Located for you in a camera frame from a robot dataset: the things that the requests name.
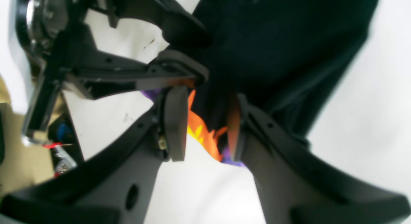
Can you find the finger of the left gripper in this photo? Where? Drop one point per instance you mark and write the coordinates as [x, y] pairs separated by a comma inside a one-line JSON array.
[[178, 26]]

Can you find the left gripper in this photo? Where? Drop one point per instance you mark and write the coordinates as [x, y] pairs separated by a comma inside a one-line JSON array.
[[50, 30]]

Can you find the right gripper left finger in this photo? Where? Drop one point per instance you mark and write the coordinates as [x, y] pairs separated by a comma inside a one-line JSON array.
[[116, 185]]

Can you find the black graphic T-shirt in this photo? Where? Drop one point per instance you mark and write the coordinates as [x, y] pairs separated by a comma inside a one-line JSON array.
[[285, 56]]

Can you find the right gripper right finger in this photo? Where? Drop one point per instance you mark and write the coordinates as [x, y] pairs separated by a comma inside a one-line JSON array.
[[296, 187]]

